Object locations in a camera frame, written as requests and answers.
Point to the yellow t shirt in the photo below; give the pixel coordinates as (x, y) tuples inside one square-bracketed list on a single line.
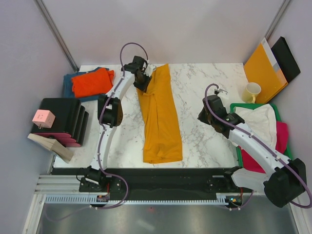
[(163, 142)]

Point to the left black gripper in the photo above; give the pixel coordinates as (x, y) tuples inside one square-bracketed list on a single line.
[(144, 87)]

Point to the black organizer box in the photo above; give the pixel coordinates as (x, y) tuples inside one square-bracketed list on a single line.
[(69, 125)]

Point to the left metal frame post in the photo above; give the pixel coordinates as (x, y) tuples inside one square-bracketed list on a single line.
[(56, 33)]

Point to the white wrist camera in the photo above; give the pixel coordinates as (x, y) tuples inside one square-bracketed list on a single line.
[(149, 69), (222, 94)]

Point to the beige book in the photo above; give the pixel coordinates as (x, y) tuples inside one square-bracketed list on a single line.
[(52, 145)]

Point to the white t shirt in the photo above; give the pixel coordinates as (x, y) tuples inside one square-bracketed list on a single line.
[(262, 121)]

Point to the orange yellow envelope folder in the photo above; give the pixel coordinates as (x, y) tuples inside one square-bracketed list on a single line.
[(262, 68)]

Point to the magenta t shirt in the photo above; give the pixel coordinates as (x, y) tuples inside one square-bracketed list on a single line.
[(282, 136)]

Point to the black flat box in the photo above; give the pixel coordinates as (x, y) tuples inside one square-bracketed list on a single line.
[(285, 59)]

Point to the right metal frame post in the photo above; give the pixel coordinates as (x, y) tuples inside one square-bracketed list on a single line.
[(277, 19)]

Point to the green plastic tray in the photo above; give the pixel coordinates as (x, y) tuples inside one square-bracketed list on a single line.
[(253, 106)]

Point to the pale yellow mug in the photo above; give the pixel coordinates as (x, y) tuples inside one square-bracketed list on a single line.
[(250, 92)]

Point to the pink cube power adapter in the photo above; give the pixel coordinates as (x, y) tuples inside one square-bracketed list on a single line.
[(43, 118)]

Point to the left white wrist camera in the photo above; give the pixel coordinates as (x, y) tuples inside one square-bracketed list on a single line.
[(149, 69)]

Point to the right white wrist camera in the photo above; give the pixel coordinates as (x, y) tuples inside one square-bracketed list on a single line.
[(222, 94)]

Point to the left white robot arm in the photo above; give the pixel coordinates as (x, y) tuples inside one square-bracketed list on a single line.
[(111, 115)]

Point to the folded blue t shirt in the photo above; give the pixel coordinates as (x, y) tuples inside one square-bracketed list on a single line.
[(67, 86)]

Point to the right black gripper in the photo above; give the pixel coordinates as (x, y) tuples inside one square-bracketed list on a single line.
[(201, 116)]

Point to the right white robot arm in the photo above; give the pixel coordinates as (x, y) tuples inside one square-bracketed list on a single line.
[(283, 179)]

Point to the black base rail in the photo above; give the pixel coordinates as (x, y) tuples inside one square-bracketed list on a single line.
[(155, 183)]

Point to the white slotted cable duct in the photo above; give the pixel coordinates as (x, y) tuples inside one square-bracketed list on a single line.
[(95, 199)]

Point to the folded orange t shirt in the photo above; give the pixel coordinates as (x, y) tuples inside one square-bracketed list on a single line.
[(93, 83)]

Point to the metal frame post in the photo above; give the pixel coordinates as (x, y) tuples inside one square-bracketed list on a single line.
[(56, 33), (277, 19)]

